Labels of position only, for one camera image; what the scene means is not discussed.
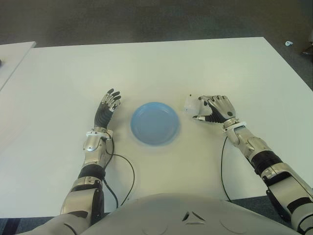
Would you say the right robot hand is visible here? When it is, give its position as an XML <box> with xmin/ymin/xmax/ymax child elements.
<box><xmin>192</xmin><ymin>94</ymin><xmax>237</xmax><ymax>123</ymax></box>

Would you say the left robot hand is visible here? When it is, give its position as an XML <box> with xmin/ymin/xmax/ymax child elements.
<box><xmin>94</xmin><ymin>88</ymin><xmax>122</xmax><ymax>128</ymax></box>

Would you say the white charger block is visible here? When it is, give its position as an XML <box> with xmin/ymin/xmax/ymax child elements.
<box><xmin>184</xmin><ymin>94</ymin><xmax>208</xmax><ymax>116</ymax></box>

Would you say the blue plate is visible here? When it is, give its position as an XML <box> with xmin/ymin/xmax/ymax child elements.
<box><xmin>130</xmin><ymin>101</ymin><xmax>181</xmax><ymax>146</ymax></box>

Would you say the white side table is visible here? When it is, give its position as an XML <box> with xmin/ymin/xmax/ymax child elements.
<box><xmin>0</xmin><ymin>41</ymin><xmax>37</xmax><ymax>91</ymax></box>

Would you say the grey robot torso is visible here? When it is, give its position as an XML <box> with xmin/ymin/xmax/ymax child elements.
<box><xmin>31</xmin><ymin>193</ymin><xmax>298</xmax><ymax>235</ymax></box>

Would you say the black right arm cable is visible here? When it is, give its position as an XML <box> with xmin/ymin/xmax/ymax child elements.
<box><xmin>220</xmin><ymin>137</ymin><xmax>233</xmax><ymax>202</ymax></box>

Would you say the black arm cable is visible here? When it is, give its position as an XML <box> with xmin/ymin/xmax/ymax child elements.
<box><xmin>103</xmin><ymin>137</ymin><xmax>135</xmax><ymax>209</ymax></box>
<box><xmin>220</xmin><ymin>137</ymin><xmax>233</xmax><ymax>202</ymax></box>

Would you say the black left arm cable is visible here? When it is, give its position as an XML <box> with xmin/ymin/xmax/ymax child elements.
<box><xmin>103</xmin><ymin>137</ymin><xmax>135</xmax><ymax>209</ymax></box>

